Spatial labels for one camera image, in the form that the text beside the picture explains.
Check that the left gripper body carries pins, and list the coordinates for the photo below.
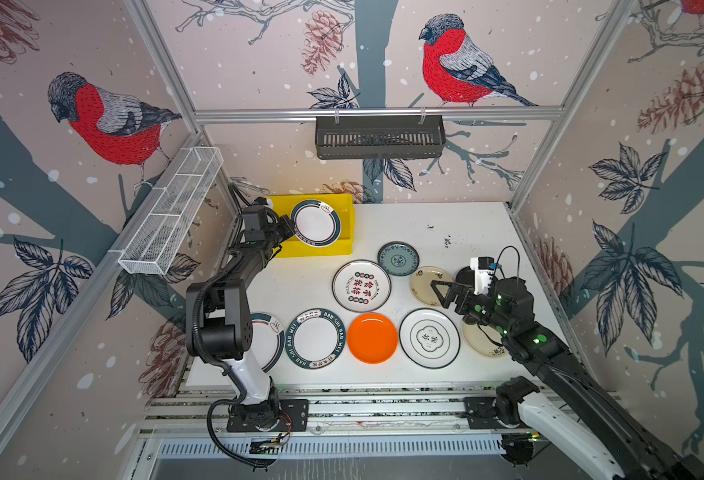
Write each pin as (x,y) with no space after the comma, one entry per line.
(271,232)

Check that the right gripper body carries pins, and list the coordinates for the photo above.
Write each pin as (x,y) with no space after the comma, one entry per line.
(483,310)

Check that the white plate green striped rim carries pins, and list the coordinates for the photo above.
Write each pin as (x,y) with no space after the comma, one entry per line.
(316,223)

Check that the cream plate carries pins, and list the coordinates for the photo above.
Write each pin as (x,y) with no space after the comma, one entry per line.
(484,340)
(420,284)

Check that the small teal patterned plate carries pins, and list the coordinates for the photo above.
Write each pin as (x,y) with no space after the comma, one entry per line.
(398,258)

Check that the white plate red chinese characters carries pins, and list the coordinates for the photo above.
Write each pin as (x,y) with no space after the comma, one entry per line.
(361,286)

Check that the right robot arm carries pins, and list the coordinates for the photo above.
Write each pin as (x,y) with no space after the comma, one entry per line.
(598,435)

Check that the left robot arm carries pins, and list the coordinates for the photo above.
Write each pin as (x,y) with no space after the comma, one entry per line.
(219,327)

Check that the white plate black clover pattern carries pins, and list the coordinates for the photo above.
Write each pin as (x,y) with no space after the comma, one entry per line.
(429,338)

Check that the orange plate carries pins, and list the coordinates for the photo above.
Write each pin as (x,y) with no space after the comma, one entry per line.
(372,338)

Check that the black hanging basket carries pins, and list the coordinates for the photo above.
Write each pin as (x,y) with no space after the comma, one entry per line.
(408,137)

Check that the white plate green red rim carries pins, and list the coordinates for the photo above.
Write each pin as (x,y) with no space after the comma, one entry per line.
(269,340)

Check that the white plate green lettered rim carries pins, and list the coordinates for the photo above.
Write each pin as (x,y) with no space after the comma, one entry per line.
(315,339)

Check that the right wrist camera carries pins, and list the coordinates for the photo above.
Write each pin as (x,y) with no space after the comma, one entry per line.
(483,269)

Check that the white wire mesh basket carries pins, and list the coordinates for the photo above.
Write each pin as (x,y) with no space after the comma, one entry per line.
(159,237)

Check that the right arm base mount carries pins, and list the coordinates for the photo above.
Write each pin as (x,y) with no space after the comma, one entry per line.
(491,413)

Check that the aluminium frame crossbar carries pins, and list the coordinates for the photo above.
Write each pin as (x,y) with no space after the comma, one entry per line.
(493,113)

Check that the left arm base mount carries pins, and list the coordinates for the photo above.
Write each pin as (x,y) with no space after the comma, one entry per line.
(266,417)

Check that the aluminium rail base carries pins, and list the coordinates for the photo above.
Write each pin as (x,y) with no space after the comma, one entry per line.
(348,423)

